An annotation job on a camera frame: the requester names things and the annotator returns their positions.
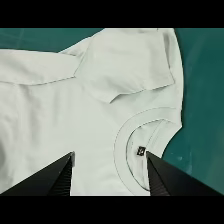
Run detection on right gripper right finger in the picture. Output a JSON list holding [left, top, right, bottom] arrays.
[[145, 150, 224, 197]]

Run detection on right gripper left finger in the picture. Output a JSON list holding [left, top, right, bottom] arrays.
[[0, 151, 76, 197]]

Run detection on white T-shirt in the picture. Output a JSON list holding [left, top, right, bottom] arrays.
[[0, 27, 184, 197]]

